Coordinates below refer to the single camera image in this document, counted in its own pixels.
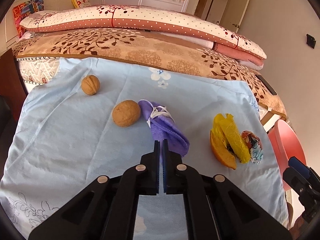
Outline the blue cloud paper wrapper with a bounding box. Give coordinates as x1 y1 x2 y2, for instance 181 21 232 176
241 131 264 164

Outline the yellow plastic wrapper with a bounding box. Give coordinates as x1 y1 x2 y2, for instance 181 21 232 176
210 113 251 164

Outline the purple cloth pouch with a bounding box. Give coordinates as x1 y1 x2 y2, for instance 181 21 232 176
138 99 190 157

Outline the pink plastic trash bin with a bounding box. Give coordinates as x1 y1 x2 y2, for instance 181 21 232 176
268 119 306 191

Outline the black smartphone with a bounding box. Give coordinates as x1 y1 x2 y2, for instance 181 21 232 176
255 74 277 95

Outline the light blue floral cloth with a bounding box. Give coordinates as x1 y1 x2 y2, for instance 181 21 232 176
1 58 289 237

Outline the walnut near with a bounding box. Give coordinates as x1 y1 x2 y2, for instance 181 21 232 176
112 100 141 127

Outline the walnut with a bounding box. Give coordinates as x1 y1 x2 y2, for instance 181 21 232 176
81 75 100 95
112 100 141 127

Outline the walnut far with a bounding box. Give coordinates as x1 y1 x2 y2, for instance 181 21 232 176
81 75 100 95

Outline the pink folded blanket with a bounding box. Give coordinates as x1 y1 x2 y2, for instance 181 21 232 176
213 42 264 66

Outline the brown wooden nightstand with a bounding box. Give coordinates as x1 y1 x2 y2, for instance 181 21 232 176
0 49 28 121

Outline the cream room door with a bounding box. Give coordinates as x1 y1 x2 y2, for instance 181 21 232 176
219 0 249 33

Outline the brown leaf pattern blanket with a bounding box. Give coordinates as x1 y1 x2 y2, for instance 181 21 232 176
12 28 287 118

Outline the polka dot folded quilt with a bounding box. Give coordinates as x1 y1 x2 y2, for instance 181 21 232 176
20 5 267 60

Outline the yellow red small pillow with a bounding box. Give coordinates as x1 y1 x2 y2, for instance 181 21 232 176
72 0 91 9

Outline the colourful red blue pillow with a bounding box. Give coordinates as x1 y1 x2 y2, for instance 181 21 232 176
12 0 44 38

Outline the black wall bracket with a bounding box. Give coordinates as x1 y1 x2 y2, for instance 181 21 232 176
306 34 316 49

